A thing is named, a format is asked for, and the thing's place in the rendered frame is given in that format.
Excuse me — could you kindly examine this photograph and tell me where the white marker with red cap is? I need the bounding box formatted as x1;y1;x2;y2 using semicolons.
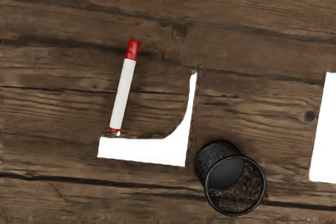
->
109;38;141;134

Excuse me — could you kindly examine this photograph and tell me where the black mesh pen holder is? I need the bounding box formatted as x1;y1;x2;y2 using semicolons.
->
194;140;267;217

